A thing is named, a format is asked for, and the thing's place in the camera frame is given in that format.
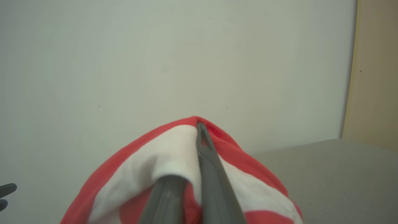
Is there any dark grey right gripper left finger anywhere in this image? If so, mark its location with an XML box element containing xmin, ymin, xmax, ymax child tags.
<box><xmin>139</xmin><ymin>175</ymin><xmax>188</xmax><ymax>224</ymax></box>

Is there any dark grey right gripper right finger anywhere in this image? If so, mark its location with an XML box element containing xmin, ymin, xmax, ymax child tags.
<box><xmin>196</xmin><ymin>122</ymin><xmax>248</xmax><ymax>224</ymax></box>

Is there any red and white garment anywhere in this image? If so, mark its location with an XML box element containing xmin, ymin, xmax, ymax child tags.
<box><xmin>60</xmin><ymin>116</ymin><xmax>304</xmax><ymax>224</ymax></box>

